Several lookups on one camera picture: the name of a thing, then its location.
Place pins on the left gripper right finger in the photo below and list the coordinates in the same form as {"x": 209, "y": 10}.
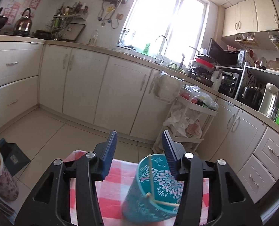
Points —
{"x": 229, "y": 201}

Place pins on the white rolling storage cart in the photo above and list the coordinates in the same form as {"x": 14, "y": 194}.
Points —
{"x": 189, "y": 118}

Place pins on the steel kettle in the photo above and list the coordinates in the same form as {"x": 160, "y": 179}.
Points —
{"x": 24, "y": 24}

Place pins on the floral trash can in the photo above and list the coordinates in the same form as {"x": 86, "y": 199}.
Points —
{"x": 8, "y": 187}

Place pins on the dark blue dustpan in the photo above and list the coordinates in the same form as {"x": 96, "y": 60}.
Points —
{"x": 14, "y": 158}

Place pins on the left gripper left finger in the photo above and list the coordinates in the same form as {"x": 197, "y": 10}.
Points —
{"x": 48, "y": 203}

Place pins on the kitchen faucet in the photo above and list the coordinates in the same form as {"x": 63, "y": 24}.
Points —
{"x": 163, "y": 48}

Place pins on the teal perforated utensil basket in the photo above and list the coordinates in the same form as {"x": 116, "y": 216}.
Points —
{"x": 154, "y": 194}

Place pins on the clear plastic bottle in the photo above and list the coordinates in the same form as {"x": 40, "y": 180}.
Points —
{"x": 94, "y": 38}

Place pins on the wooden chopstick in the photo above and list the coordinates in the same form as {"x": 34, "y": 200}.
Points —
{"x": 151, "y": 174}
{"x": 151, "y": 198}

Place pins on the dish drying rack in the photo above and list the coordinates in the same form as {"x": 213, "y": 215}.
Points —
{"x": 64, "y": 19}

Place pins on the green dish soap bottle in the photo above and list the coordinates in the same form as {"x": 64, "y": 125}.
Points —
{"x": 146, "y": 49}

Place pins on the white hanging trash bin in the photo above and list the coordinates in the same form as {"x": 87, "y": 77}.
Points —
{"x": 167, "y": 87}

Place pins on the stacked pots and pans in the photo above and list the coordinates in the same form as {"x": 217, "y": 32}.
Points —
{"x": 204, "y": 69}

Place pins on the black microwave oven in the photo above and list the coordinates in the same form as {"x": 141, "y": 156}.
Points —
{"x": 224, "y": 57}

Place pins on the red checkered plastic tablecloth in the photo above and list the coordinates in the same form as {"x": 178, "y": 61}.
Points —
{"x": 113, "y": 190}

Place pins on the white electric water boiler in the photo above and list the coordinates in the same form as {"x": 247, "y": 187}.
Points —
{"x": 270, "y": 100}

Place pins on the black toaster oven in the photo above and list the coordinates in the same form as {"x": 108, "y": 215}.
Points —
{"x": 230, "y": 83}

